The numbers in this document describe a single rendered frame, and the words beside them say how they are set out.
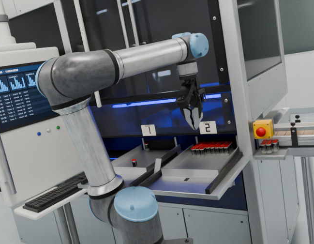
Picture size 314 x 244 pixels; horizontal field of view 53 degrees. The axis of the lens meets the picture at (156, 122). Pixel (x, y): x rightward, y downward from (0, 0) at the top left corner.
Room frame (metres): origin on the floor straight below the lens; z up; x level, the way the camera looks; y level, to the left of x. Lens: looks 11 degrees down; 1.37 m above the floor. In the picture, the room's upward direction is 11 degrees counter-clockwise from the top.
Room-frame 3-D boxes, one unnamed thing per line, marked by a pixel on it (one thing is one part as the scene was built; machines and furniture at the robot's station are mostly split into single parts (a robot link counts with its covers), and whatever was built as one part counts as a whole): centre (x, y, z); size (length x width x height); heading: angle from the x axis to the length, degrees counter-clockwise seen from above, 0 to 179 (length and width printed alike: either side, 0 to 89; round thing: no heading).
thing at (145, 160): (1.57, 0.10, 0.90); 0.34 x 0.26 x 0.04; 147
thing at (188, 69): (1.21, -0.15, 1.32); 0.08 x 0.08 x 0.05
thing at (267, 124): (1.34, -0.46, 1.00); 0.08 x 0.07 x 0.07; 147
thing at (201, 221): (2.33, 0.19, 0.44); 2.06 x 1.00 x 0.88; 57
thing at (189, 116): (1.22, -0.14, 1.13); 0.06 x 0.03 x 0.09; 147
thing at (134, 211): (0.84, 0.10, 0.96); 0.13 x 0.12 x 0.14; 38
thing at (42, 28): (2.06, 0.66, 1.51); 0.49 x 0.01 x 0.59; 57
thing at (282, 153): (1.37, -0.49, 0.87); 0.14 x 0.13 x 0.02; 147
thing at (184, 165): (1.38, -0.18, 0.90); 0.34 x 0.26 x 0.04; 147
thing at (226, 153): (1.45, -0.23, 0.91); 0.18 x 0.02 x 0.05; 57
